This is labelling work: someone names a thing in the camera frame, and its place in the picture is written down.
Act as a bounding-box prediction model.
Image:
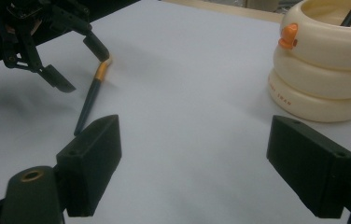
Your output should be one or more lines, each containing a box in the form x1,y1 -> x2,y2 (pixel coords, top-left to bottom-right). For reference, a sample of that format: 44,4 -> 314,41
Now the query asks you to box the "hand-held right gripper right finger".
266,115 -> 351,219

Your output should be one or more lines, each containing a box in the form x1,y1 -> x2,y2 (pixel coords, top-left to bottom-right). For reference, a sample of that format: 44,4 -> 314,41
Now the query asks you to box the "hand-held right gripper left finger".
55,114 -> 123,217

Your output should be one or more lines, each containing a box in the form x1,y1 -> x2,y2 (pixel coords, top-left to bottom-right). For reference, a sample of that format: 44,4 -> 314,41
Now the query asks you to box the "cream ringed brush holder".
267,0 -> 351,123

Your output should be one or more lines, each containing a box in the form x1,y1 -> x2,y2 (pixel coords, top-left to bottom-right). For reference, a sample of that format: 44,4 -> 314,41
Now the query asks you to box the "white table board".
0,0 -> 351,224

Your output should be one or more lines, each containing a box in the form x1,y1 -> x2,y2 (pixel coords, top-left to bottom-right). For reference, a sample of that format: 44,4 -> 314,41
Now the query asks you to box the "wooden table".
161,0 -> 285,23

